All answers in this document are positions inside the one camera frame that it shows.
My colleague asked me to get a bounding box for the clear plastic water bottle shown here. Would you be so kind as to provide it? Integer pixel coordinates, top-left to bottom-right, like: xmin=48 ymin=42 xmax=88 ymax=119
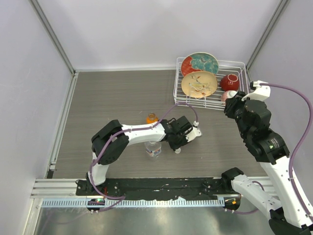
xmin=144 ymin=141 xmax=161 ymax=161

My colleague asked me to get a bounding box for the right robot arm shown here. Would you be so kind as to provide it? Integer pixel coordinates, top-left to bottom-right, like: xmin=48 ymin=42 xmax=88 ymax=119
xmin=221 ymin=92 xmax=313 ymax=235

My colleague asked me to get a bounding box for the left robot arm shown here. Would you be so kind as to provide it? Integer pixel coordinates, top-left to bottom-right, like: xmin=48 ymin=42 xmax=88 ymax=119
xmin=87 ymin=116 xmax=201 ymax=195

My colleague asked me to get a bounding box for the orange juice bottle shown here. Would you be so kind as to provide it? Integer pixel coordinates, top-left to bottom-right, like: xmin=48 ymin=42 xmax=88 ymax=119
xmin=146 ymin=113 xmax=158 ymax=124

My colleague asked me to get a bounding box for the cream floral plate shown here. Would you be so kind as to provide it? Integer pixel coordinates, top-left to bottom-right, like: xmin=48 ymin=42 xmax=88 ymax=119
xmin=181 ymin=71 xmax=218 ymax=99

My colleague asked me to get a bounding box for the pink patterned bowl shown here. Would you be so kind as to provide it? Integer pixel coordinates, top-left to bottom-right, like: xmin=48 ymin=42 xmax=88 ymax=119
xmin=221 ymin=90 xmax=237 ymax=105

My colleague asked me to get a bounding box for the red bowl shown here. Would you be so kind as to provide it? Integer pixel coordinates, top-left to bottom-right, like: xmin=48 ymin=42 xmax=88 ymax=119
xmin=220 ymin=74 xmax=240 ymax=92

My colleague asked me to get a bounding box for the red and teal plate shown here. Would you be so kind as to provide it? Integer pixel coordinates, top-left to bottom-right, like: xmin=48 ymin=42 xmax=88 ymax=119
xmin=180 ymin=52 xmax=219 ymax=76

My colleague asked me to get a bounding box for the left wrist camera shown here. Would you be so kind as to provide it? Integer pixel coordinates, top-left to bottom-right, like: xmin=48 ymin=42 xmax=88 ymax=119
xmin=185 ymin=126 xmax=202 ymax=142

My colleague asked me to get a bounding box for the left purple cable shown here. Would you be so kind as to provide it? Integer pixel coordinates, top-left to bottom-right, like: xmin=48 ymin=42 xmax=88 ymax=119
xmin=88 ymin=102 xmax=200 ymax=212

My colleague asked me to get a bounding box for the white wire dish rack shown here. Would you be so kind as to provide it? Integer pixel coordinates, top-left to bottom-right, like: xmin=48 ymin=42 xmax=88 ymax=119
xmin=173 ymin=57 xmax=250 ymax=110

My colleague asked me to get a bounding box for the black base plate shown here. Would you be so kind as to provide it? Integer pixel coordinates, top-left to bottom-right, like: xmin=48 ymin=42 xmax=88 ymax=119
xmin=75 ymin=177 xmax=238 ymax=201

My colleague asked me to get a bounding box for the aluminium frame rail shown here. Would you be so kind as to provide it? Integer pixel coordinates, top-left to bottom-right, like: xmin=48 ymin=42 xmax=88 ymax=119
xmin=30 ymin=178 xmax=89 ymax=198

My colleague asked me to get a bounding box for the white slotted cable duct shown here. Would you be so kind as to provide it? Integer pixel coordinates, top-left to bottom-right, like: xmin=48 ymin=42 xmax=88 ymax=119
xmin=41 ymin=197 xmax=224 ymax=208

